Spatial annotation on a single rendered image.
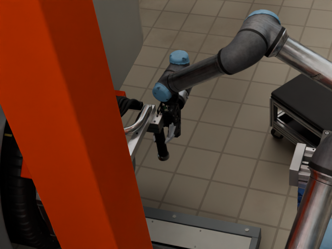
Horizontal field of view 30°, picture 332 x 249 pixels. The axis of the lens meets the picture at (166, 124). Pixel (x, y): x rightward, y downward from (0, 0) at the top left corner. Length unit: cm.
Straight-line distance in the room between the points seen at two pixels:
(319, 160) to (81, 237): 57
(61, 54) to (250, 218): 215
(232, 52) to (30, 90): 105
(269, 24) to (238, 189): 126
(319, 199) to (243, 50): 75
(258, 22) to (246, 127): 144
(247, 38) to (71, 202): 95
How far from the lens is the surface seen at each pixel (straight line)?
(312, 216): 146
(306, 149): 231
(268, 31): 212
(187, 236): 294
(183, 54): 238
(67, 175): 127
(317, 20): 424
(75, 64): 110
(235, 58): 205
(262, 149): 336
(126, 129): 211
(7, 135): 204
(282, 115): 333
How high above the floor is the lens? 247
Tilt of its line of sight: 44 degrees down
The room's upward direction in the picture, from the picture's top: 10 degrees counter-clockwise
